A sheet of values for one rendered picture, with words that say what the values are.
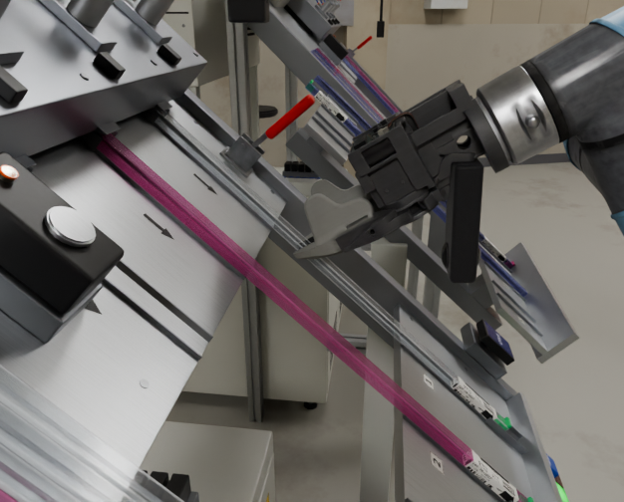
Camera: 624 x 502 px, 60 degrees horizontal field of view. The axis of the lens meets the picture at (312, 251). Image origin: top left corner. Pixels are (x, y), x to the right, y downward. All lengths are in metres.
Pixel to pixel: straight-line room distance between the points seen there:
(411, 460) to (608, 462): 1.42
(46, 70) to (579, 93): 0.38
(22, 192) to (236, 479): 0.55
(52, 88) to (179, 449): 0.57
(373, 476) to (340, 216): 0.78
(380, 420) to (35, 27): 0.90
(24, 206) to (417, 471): 0.34
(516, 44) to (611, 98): 4.26
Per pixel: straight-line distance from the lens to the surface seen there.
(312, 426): 1.76
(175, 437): 0.83
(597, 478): 1.79
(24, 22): 0.40
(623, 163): 0.52
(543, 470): 0.65
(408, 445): 0.47
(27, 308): 0.29
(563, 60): 0.49
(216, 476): 0.77
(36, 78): 0.35
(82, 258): 0.27
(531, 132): 0.49
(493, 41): 4.65
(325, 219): 0.50
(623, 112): 0.50
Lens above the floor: 1.16
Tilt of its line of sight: 23 degrees down
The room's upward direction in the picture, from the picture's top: straight up
